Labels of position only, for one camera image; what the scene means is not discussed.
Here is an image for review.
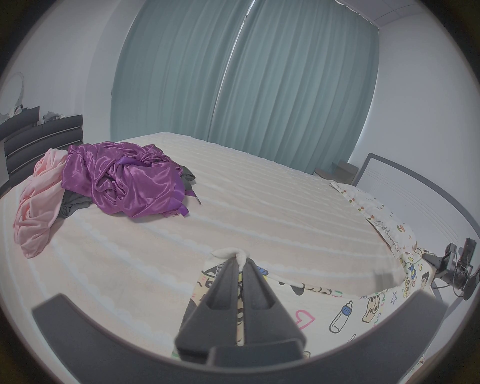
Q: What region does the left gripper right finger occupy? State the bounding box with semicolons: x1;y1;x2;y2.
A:
242;258;307;351

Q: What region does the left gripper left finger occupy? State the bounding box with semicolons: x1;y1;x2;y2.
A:
174;256;241;353

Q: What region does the white printed pyjama top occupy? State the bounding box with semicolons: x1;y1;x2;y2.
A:
170;247;432;357

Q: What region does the bed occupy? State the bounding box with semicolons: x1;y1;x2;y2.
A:
0;131;480;357

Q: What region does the white printed pillow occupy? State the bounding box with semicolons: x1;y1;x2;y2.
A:
329;181;418;259

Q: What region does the grey bedside table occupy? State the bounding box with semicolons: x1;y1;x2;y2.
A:
314;160;358;182

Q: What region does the purple satin garment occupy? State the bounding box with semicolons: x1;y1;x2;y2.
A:
61;142;192;219

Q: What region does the dark grey garment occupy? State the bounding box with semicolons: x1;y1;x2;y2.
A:
58;165;197;219

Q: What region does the blue-green curtain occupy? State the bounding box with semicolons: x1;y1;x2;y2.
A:
208;0;380;174
110;0;256;141

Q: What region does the pink garment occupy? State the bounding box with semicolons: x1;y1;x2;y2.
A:
13;148;68;259

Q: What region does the black cable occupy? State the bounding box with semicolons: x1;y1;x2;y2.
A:
431;278;460;292

